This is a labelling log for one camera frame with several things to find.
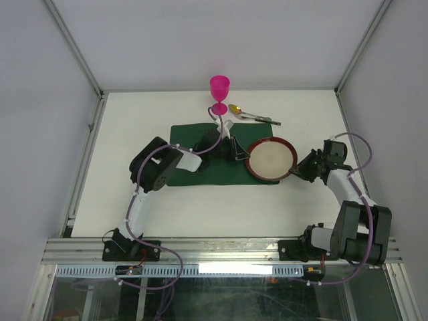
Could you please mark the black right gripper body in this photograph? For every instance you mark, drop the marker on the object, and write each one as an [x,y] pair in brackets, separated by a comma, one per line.
[320,160]

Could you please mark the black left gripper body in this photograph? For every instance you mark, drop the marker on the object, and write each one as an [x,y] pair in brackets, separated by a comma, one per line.
[225,150]

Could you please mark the red rimmed cream plate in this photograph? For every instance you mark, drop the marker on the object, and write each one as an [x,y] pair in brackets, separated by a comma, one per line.
[271,159]

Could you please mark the silver fork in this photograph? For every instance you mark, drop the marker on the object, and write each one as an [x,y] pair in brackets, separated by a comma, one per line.
[264,119]

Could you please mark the gold bowl spoon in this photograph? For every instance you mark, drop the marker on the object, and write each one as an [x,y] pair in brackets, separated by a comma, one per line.
[237,112]

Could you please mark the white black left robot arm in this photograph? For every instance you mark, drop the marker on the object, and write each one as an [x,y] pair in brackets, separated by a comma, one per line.
[152,168]

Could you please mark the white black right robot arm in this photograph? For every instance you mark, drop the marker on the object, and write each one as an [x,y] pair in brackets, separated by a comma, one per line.
[361,232]

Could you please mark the pink plastic goblet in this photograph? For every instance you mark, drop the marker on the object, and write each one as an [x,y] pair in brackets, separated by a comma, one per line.
[219,87]

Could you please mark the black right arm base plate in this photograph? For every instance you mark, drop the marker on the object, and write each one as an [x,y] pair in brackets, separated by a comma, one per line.
[297,250]

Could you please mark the aluminium left frame post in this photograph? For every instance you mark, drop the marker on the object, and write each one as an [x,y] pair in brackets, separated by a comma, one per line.
[60,24]

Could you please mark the aluminium frame post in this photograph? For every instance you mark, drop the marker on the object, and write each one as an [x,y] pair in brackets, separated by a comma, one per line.
[60,24]
[363,43]

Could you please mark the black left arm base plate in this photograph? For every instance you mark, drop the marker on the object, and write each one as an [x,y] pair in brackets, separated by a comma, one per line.
[129,251]

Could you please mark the aluminium right frame post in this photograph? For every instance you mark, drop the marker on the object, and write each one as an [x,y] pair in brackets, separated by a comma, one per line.
[363,43]

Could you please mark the aluminium front rail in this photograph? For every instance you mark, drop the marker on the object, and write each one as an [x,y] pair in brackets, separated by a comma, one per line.
[191,249]

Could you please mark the white slotted cable duct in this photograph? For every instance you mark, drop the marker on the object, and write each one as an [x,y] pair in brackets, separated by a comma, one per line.
[198,270]

